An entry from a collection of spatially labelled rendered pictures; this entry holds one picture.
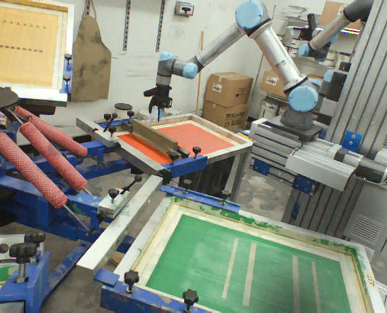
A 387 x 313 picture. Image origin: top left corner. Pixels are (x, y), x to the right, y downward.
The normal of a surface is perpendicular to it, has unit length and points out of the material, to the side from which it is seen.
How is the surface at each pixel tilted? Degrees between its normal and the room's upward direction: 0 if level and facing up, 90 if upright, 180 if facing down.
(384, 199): 90
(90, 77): 90
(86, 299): 0
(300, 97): 95
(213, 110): 90
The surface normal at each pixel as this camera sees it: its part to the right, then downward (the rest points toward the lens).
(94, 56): 0.48, 0.42
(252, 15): -0.41, 0.22
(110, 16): 0.71, 0.40
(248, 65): -0.69, 0.18
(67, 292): 0.17, -0.90
